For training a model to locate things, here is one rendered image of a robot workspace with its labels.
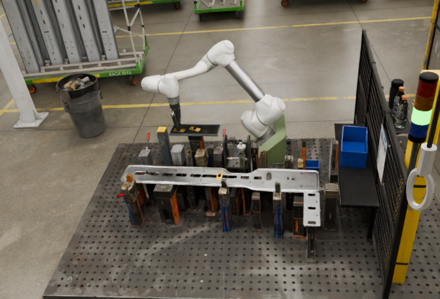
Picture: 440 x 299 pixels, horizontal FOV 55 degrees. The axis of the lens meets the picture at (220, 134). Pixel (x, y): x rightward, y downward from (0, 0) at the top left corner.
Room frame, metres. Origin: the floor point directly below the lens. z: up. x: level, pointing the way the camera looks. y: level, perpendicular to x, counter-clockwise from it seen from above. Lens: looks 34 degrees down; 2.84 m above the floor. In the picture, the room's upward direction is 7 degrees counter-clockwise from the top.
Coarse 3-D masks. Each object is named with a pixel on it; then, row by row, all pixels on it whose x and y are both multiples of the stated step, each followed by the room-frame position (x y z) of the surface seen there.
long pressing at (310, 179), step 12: (132, 168) 2.45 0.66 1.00; (144, 168) 2.43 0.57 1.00; (156, 168) 2.41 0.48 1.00; (168, 168) 2.40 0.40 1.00; (180, 168) 2.38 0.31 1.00; (192, 168) 2.36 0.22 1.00; (204, 168) 2.35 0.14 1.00; (216, 168) 2.33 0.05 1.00; (264, 168) 2.27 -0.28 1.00; (120, 180) 2.33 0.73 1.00; (144, 180) 2.30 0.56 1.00; (156, 180) 2.28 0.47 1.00; (168, 180) 2.27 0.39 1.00; (180, 180) 2.25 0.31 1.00; (192, 180) 2.23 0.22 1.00; (204, 180) 2.22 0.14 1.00; (216, 180) 2.21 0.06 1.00; (228, 180) 2.19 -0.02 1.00; (240, 180) 2.18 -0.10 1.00; (252, 180) 2.16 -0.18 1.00; (264, 180) 2.15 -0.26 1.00; (276, 180) 2.13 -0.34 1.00; (288, 180) 2.12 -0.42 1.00; (300, 180) 2.10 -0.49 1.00; (312, 180) 2.09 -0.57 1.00; (300, 192) 2.00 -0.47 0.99
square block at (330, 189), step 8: (328, 184) 1.97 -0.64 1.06; (336, 184) 1.96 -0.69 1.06; (328, 192) 1.91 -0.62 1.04; (336, 192) 1.90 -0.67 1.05; (328, 200) 1.91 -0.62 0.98; (336, 200) 1.90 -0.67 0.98; (328, 208) 1.91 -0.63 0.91; (336, 208) 1.90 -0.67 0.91; (328, 216) 1.91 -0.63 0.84; (328, 224) 1.91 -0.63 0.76
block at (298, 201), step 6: (294, 198) 1.96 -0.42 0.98; (300, 198) 1.95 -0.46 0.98; (294, 204) 1.91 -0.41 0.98; (300, 204) 1.90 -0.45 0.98; (294, 210) 1.89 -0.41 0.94; (300, 210) 1.88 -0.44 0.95; (294, 216) 1.89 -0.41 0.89; (300, 216) 1.88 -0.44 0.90; (294, 222) 1.90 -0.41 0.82; (300, 222) 1.89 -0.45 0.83; (294, 228) 1.90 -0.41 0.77; (300, 228) 1.89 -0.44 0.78; (294, 234) 1.90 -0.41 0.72; (300, 234) 1.89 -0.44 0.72
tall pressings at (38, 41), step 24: (24, 0) 6.42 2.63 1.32; (48, 0) 6.59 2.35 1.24; (72, 0) 6.33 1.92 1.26; (96, 0) 6.30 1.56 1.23; (24, 24) 6.17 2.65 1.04; (48, 24) 6.34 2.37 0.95; (72, 24) 6.37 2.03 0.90; (96, 24) 6.57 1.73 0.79; (24, 48) 6.10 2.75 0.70; (48, 48) 6.32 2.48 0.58; (72, 48) 6.29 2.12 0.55; (96, 48) 6.30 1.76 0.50
